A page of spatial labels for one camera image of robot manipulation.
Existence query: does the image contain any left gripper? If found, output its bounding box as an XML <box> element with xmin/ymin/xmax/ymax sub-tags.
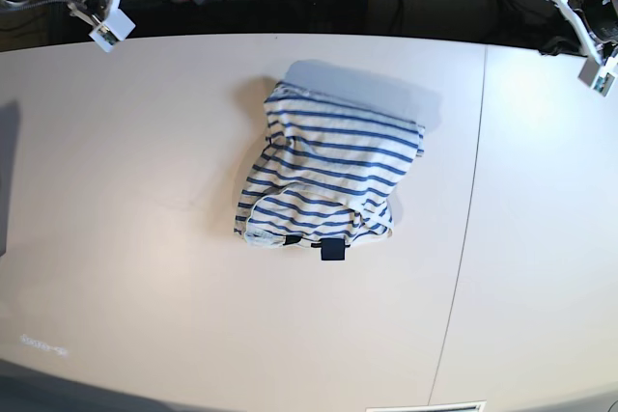
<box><xmin>538</xmin><ymin>36</ymin><xmax>579</xmax><ymax>56</ymax></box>

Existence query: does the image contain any blue white striped T-shirt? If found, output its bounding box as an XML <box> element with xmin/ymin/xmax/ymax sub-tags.
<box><xmin>234</xmin><ymin>81</ymin><xmax>425</xmax><ymax>261</ymax></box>

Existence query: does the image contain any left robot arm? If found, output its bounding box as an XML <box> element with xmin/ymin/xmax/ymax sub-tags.
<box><xmin>538</xmin><ymin>0</ymin><xmax>617</xmax><ymax>64</ymax></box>

